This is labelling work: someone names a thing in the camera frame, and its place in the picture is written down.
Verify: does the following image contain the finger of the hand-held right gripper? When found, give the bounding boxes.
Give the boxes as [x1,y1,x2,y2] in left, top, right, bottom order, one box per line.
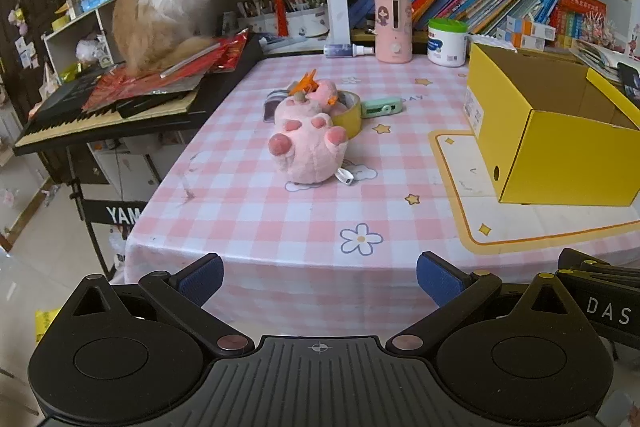
[556,248,640,284]

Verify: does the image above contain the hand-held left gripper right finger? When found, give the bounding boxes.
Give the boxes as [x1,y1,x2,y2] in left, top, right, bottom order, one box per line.
[385,251,588,355]

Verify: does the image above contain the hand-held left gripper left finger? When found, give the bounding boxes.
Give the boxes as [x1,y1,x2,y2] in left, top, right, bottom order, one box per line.
[60,253,256,358]

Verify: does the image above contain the yellow cardboard box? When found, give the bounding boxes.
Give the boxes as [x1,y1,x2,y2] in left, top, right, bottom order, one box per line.
[462,42,640,206]

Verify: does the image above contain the pink plush toy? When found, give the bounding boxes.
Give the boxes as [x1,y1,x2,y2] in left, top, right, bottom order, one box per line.
[267,79,357,185]

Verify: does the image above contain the mint green clip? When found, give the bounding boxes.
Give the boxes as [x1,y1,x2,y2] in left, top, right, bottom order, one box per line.
[361,98,405,120]

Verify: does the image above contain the yellow packing tape roll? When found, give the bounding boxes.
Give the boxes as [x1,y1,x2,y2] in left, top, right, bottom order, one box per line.
[330,89,362,140]

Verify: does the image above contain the orange hair claw clip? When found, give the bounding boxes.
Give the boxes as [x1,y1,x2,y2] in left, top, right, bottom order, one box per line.
[287,69,321,96]

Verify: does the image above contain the white yellow-bordered desk mat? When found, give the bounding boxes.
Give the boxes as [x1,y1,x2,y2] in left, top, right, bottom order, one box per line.
[427,129,640,257]

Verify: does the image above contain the black keyboard stand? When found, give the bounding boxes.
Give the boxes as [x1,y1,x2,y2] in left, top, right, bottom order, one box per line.
[65,147,151,280]

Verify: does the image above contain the yellow packet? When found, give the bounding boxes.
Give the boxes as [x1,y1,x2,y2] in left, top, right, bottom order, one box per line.
[35,309,63,348]

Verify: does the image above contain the black smartphone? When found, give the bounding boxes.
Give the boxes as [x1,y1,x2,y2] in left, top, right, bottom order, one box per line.
[616,62,640,100]

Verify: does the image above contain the stack of paper booklets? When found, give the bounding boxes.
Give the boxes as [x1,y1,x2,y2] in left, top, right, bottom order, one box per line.
[570,39,632,82]

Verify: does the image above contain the stack of red paper packs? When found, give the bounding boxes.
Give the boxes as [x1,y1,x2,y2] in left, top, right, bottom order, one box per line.
[82,29,251,112]

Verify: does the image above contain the black electronic keyboard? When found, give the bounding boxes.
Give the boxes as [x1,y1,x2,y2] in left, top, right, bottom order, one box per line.
[12,34,266,156]

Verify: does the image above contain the white jar green lid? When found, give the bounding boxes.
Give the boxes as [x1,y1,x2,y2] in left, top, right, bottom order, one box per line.
[426,19,470,68]

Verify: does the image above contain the orange white medicine box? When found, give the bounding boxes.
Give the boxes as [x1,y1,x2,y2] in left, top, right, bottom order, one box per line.
[510,18,557,40]
[510,34,547,51]

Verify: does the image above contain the small spray bottle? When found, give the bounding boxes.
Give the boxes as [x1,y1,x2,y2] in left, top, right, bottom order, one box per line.
[323,43,376,58]

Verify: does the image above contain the pink humidifier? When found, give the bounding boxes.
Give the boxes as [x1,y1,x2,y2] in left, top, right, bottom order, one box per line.
[374,0,413,64]

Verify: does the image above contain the red boxed book set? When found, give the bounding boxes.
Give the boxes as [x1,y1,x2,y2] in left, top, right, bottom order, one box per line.
[552,0,608,50]

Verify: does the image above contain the white brush pot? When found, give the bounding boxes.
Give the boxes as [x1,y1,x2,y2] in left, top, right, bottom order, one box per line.
[287,4,331,38]
[237,0,281,32]

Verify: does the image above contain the white storage shelf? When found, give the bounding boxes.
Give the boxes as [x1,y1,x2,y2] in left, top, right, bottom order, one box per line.
[42,0,121,82]

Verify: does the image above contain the fluffy orange cat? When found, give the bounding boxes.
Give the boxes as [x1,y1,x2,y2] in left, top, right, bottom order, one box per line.
[111,0,217,75]

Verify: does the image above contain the red tall bottle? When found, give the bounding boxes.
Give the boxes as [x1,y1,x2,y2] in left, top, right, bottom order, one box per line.
[271,0,292,38]

